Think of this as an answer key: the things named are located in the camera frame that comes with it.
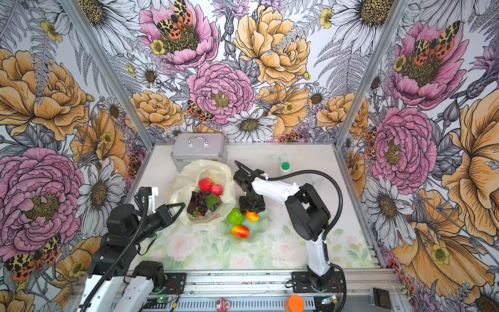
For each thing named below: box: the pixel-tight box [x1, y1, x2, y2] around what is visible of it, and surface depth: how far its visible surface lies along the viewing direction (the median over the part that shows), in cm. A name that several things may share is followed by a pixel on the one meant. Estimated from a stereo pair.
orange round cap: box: [287, 294, 305, 312], surface depth 63 cm
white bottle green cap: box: [280, 161, 292, 173], surface depth 101 cm
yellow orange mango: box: [231, 224, 251, 238], surface depth 86 cm
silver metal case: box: [170, 132, 228, 173], surface depth 101 cm
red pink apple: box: [210, 183, 223, 197], surface depth 98 cm
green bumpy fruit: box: [227, 208, 245, 226], surface depth 87 cm
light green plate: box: [218, 209, 269, 244], surface depth 88 cm
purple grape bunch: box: [193, 190, 211, 217], surface depth 92 cm
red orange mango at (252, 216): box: [244, 209, 260, 223], surface depth 90 cm
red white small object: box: [215, 297, 231, 312], surface depth 67 cm
